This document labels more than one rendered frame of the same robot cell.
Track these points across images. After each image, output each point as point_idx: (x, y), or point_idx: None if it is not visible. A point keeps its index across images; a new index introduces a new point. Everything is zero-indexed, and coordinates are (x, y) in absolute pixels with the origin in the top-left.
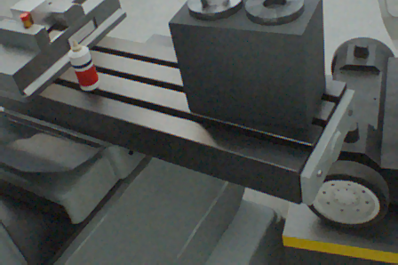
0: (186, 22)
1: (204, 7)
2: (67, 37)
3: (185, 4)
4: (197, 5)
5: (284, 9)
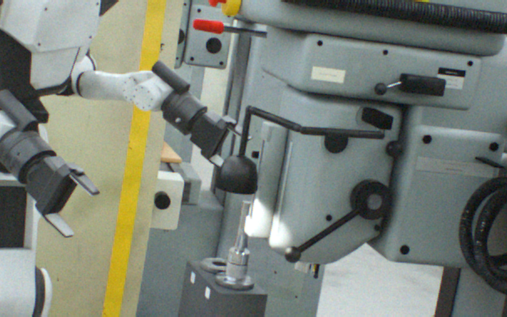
0: (261, 288)
1: (247, 279)
2: None
3: (245, 292)
4: (248, 281)
5: (222, 261)
